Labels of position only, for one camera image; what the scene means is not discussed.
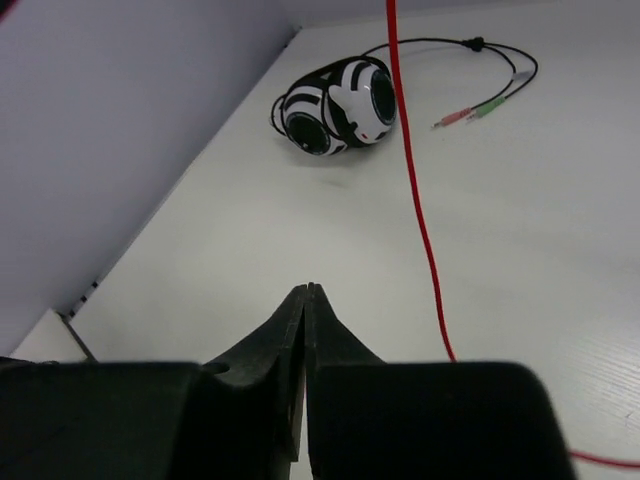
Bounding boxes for red headphone cable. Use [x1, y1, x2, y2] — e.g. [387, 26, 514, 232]
[385, 0, 640, 470]

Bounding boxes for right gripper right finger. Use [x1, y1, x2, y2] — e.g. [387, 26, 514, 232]
[305, 284, 575, 479]

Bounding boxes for white black striped headphones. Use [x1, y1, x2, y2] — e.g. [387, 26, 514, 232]
[269, 55, 397, 156]

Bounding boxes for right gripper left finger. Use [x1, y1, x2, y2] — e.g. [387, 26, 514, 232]
[1, 286, 306, 479]

